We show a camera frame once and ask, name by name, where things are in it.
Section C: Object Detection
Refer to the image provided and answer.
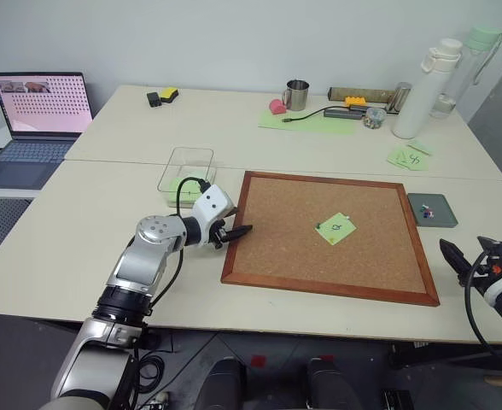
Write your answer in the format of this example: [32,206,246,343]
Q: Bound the grey usb hub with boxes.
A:
[323,108,365,121]

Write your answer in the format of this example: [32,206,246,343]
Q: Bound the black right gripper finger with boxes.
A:
[439,238,471,282]
[476,235,499,257]

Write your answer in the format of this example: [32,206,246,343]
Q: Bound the open grey laptop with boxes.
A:
[0,71,95,190]

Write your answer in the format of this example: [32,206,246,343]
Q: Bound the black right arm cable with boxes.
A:
[464,251,502,371]

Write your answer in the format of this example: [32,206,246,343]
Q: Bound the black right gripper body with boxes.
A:
[467,241,502,295]

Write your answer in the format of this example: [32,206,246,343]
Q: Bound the grey square tray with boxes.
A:
[406,192,459,229]

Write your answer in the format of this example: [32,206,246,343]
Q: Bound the dark rounded shape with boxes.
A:
[202,357,248,410]
[305,357,364,410]

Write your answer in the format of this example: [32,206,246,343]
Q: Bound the black usb cable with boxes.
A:
[281,106,334,125]

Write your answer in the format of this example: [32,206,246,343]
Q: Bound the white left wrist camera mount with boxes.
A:
[190,184,236,234]

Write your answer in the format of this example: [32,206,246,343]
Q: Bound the black floor cable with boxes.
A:
[136,332,167,396]

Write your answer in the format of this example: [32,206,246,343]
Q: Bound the clear bottle with green lid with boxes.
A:
[429,26,502,120]

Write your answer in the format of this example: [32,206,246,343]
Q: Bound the white insulated bottle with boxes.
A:
[391,38,464,140]

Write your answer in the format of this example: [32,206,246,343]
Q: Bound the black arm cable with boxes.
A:
[137,176,213,318]
[464,251,502,371]

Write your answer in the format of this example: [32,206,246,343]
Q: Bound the clear plastic container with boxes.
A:
[156,147,218,209]

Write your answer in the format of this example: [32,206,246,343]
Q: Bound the metal mug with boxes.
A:
[281,79,311,112]

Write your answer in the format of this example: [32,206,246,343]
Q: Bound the green note with writing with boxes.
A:
[386,146,431,173]

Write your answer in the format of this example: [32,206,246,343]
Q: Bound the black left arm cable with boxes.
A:
[137,176,213,318]

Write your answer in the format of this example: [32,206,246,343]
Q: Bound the small jar of pins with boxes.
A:
[363,107,387,130]

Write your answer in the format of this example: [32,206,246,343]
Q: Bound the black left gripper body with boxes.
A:
[200,219,232,251]

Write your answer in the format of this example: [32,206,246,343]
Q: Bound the wood framed cork board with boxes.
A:
[219,170,441,308]

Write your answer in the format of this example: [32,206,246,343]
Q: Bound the green sticky note with scribble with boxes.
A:
[314,212,358,247]

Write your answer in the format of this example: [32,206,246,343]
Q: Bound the light green mat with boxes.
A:
[258,106,359,137]

